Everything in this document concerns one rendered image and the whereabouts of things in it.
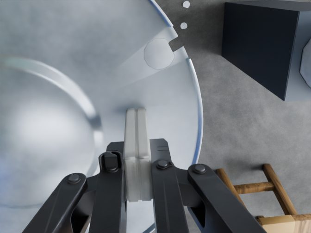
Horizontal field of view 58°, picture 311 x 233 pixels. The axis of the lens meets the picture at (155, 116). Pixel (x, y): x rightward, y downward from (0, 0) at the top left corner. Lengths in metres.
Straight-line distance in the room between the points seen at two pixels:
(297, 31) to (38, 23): 0.50
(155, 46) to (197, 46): 0.82
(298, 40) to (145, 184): 0.51
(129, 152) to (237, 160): 1.11
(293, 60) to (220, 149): 0.65
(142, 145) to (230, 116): 0.99
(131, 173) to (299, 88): 0.54
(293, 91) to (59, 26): 0.53
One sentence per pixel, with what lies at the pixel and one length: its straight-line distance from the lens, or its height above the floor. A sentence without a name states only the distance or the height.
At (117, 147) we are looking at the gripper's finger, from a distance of 0.18.
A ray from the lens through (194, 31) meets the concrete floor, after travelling 1.01.
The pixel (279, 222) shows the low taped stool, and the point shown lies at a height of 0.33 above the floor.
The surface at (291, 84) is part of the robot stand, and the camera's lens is 0.65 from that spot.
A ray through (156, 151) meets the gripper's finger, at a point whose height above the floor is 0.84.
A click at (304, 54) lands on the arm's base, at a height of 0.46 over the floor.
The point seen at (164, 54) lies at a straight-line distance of 0.21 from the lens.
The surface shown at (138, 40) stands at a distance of 0.20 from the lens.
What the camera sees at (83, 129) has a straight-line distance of 0.22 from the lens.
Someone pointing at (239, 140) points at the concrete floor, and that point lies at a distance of 1.21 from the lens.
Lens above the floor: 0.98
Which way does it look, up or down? 65 degrees down
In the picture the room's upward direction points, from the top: 169 degrees clockwise
